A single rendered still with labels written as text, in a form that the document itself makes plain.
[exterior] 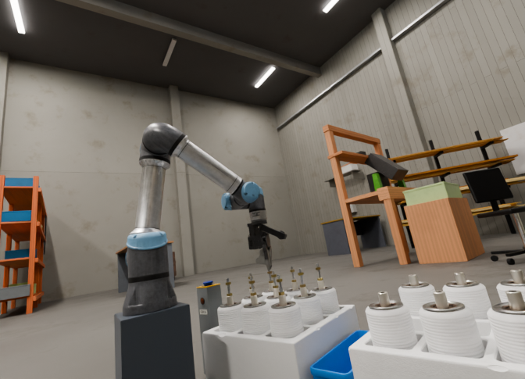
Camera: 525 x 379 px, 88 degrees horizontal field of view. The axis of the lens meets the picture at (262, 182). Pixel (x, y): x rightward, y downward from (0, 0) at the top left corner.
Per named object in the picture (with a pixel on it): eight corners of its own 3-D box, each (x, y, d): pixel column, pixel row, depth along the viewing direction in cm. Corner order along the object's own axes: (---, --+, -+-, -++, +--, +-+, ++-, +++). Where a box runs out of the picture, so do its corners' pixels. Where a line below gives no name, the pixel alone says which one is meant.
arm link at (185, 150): (158, 105, 96) (267, 184, 107) (155, 119, 105) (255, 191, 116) (137, 126, 90) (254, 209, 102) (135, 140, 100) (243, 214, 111)
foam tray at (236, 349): (307, 426, 65) (294, 343, 70) (206, 392, 89) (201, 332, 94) (366, 359, 95) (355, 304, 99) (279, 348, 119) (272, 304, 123)
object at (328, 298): (313, 346, 95) (303, 291, 99) (327, 337, 102) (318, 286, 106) (337, 350, 89) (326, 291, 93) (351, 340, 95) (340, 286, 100)
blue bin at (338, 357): (360, 438, 59) (348, 375, 61) (316, 423, 65) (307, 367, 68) (401, 376, 81) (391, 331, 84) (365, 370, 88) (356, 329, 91)
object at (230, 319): (218, 363, 93) (212, 306, 98) (243, 354, 98) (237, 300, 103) (230, 371, 86) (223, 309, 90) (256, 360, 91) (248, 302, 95)
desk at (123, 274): (128, 297, 458) (126, 245, 479) (116, 293, 583) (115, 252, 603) (176, 287, 505) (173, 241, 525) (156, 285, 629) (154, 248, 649)
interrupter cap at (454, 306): (462, 314, 51) (461, 310, 51) (418, 312, 56) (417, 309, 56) (468, 304, 56) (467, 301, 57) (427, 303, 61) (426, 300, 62)
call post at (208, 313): (215, 377, 99) (206, 287, 107) (203, 374, 104) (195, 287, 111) (230, 369, 105) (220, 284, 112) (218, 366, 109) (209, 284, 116)
